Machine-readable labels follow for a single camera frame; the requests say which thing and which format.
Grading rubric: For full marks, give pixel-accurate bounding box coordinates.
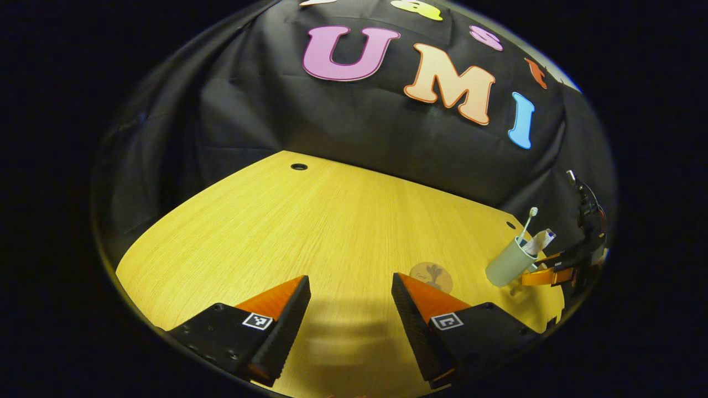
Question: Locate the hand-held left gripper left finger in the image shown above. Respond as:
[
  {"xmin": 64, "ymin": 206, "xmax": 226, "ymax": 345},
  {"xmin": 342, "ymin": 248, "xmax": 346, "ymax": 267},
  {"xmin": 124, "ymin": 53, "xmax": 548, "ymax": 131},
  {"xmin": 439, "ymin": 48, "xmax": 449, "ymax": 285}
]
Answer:
[{"xmin": 165, "ymin": 275, "xmax": 312, "ymax": 388}]

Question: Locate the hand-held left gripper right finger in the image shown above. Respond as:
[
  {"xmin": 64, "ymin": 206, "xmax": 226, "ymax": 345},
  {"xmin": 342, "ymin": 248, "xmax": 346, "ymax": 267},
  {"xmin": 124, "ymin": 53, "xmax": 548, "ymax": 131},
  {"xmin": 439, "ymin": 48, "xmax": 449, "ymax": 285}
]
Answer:
[{"xmin": 391, "ymin": 271, "xmax": 540, "ymax": 383}]

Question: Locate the white toothpaste tube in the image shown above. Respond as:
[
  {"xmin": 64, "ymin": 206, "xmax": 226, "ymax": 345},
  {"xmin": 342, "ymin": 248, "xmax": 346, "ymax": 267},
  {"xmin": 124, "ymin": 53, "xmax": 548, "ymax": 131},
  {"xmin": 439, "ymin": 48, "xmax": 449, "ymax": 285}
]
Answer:
[{"xmin": 522, "ymin": 228, "xmax": 557, "ymax": 258}]

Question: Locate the pale cup with wooden handle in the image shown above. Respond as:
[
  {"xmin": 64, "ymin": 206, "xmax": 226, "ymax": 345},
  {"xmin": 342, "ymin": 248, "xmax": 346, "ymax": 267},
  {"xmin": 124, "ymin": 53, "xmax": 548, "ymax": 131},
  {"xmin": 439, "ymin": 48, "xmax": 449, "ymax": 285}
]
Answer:
[{"xmin": 485, "ymin": 236, "xmax": 540, "ymax": 288}]

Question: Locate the white toothbrush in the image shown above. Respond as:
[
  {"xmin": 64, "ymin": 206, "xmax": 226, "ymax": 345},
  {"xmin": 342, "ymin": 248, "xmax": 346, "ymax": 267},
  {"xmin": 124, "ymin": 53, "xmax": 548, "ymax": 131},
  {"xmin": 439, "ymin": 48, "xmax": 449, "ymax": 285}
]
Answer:
[{"xmin": 517, "ymin": 207, "xmax": 539, "ymax": 247}]

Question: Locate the round brown coaster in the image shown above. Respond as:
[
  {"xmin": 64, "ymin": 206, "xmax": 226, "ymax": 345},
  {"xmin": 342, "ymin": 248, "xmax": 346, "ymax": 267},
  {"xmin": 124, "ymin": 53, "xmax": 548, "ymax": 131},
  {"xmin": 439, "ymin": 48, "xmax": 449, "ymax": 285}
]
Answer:
[{"xmin": 409, "ymin": 261, "xmax": 455, "ymax": 294}]

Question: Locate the wooden desktop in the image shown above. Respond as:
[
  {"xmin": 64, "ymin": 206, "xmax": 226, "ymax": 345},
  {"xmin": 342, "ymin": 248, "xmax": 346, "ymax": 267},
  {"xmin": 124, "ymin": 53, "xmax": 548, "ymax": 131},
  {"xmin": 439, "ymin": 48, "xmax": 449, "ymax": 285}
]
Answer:
[{"xmin": 115, "ymin": 150, "xmax": 566, "ymax": 398}]

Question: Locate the black backdrop cloth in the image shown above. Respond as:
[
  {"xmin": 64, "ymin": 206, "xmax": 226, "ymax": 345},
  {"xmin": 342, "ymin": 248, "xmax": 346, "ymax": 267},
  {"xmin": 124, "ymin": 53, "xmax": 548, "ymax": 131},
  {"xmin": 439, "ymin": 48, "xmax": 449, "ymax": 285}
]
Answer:
[{"xmin": 91, "ymin": 0, "xmax": 616, "ymax": 266}]

